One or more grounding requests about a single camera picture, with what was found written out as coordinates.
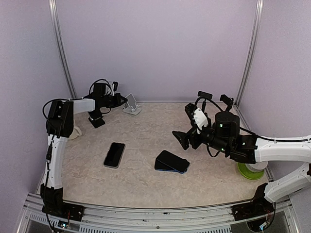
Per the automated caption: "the cream ceramic mug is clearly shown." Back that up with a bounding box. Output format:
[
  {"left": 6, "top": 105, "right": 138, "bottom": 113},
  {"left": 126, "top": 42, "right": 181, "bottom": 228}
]
[{"left": 69, "top": 126, "right": 83, "bottom": 140}]

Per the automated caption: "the front aluminium rail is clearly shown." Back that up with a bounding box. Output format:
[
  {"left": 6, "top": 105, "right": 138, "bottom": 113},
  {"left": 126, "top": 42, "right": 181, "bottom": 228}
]
[{"left": 13, "top": 193, "right": 302, "bottom": 233}]

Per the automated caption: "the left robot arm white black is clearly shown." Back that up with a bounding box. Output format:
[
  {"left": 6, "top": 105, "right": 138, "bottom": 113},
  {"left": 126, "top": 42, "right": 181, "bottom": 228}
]
[{"left": 40, "top": 79, "right": 127, "bottom": 216}]

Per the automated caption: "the black pole stand right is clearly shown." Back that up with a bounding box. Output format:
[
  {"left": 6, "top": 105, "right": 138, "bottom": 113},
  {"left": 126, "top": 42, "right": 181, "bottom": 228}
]
[{"left": 220, "top": 94, "right": 234, "bottom": 112}]

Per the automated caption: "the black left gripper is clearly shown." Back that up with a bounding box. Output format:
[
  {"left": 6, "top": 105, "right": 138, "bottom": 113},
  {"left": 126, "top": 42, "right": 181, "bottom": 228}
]
[{"left": 102, "top": 92, "right": 128, "bottom": 108}]

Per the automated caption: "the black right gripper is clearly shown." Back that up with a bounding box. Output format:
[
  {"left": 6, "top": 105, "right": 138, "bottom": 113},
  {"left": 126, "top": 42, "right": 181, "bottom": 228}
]
[{"left": 172, "top": 119, "right": 231, "bottom": 154}]

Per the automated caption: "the black phone on top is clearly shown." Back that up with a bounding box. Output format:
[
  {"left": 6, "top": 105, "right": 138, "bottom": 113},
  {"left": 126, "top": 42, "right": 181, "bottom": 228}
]
[{"left": 156, "top": 150, "right": 190, "bottom": 173}]

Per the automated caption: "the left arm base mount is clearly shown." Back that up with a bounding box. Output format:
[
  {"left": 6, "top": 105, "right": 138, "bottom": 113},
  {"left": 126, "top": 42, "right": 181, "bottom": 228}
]
[{"left": 42, "top": 202, "right": 85, "bottom": 222}]

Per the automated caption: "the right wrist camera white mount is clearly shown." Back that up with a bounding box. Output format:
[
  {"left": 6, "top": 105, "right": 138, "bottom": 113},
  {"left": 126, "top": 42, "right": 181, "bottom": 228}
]
[{"left": 185, "top": 103, "right": 210, "bottom": 134}]

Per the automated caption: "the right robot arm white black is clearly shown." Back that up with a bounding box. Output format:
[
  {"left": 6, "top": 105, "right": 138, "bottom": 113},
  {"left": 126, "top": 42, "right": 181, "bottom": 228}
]
[{"left": 173, "top": 109, "right": 311, "bottom": 216}]

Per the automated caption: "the right aluminium frame post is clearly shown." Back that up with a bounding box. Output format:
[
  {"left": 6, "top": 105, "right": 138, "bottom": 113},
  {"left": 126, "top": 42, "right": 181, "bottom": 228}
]
[{"left": 235, "top": 0, "right": 264, "bottom": 108}]

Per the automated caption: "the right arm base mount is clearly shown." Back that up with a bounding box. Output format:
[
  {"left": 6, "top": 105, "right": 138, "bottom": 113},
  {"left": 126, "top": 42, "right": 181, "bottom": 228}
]
[{"left": 231, "top": 203, "right": 275, "bottom": 221}]

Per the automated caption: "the white folding phone stand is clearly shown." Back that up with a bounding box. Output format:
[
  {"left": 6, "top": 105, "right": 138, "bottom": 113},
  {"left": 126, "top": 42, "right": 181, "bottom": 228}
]
[{"left": 122, "top": 93, "right": 142, "bottom": 116}]

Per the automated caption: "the green plate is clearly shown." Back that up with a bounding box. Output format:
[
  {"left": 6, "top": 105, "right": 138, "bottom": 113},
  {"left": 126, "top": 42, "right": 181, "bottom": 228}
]
[{"left": 238, "top": 163, "right": 264, "bottom": 180}]

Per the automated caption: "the black folding phone stand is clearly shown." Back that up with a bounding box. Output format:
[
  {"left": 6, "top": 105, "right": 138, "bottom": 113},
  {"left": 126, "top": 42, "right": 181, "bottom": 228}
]
[{"left": 88, "top": 110, "right": 105, "bottom": 129}]

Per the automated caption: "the left aluminium frame post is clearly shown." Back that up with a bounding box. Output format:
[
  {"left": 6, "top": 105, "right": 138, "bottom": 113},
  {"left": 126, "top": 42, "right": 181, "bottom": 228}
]
[{"left": 48, "top": 0, "right": 77, "bottom": 99}]

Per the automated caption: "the aluminium frame post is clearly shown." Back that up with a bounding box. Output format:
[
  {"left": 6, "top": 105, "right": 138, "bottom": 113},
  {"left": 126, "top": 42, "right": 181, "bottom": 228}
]
[
  {"left": 48, "top": 0, "right": 77, "bottom": 99},
  {"left": 235, "top": 0, "right": 264, "bottom": 108}
]

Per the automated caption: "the black pole stand left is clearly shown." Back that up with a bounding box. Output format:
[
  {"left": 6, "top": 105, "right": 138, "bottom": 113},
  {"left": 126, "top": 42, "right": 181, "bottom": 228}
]
[{"left": 195, "top": 91, "right": 212, "bottom": 111}]

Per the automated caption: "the black pole stand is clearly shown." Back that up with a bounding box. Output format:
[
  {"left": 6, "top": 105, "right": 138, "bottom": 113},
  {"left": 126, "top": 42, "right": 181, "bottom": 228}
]
[
  {"left": 220, "top": 94, "right": 234, "bottom": 112},
  {"left": 195, "top": 91, "right": 212, "bottom": 111}
]

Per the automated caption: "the white bowl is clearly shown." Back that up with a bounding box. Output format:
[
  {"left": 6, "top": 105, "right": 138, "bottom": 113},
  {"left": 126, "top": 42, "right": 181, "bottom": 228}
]
[{"left": 245, "top": 162, "right": 268, "bottom": 172}]

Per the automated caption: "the black phone silver case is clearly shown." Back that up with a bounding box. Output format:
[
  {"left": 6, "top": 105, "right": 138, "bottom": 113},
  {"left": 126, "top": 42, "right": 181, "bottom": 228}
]
[{"left": 104, "top": 142, "right": 125, "bottom": 168}]

